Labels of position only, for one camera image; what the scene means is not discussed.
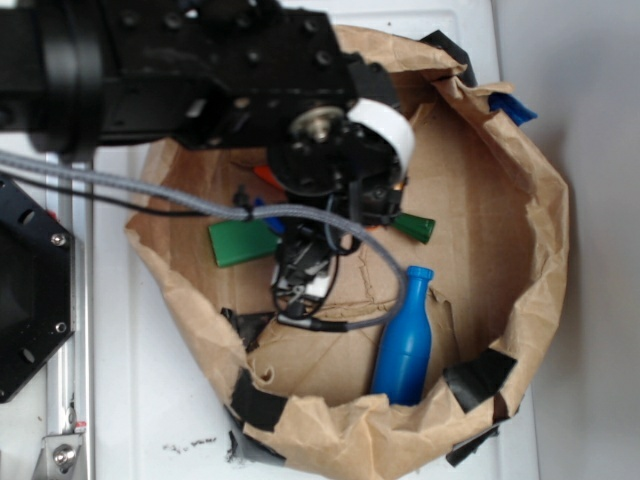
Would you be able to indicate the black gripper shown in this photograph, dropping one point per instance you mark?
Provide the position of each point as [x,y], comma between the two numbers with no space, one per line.
[275,78]

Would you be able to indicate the brown paper bag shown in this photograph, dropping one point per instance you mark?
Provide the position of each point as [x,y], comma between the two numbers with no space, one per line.
[499,253]

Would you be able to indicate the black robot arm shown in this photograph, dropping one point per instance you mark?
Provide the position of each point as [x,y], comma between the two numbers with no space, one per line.
[78,75]

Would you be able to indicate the green rectangular block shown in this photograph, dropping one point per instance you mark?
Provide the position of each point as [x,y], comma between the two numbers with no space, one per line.
[237,242]

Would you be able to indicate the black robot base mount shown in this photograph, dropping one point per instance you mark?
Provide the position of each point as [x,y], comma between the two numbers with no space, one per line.
[36,287]

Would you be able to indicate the blue tape piece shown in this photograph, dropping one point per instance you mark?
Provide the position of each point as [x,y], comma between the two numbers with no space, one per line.
[512,107]

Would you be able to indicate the aluminium frame rail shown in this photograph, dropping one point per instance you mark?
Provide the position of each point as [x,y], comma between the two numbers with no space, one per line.
[68,448]

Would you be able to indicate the blue toy bottle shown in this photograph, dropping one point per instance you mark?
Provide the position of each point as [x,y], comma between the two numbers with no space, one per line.
[405,347]

